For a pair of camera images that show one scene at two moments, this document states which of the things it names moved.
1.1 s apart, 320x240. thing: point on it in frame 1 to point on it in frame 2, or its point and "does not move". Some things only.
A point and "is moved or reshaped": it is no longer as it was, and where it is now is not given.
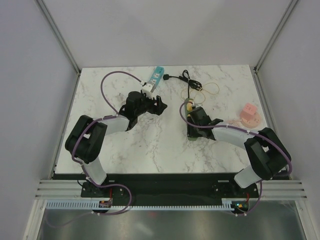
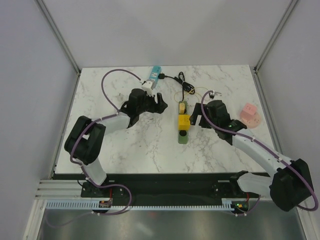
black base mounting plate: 136,189 does not move
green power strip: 186,115 to 184,122
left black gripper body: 147,105 does not move
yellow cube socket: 189,106 to 183,122
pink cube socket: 248,117 does not move
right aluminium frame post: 258,82 does not move
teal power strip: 156,77 is moved or reshaped
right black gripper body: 193,131 to 203,123
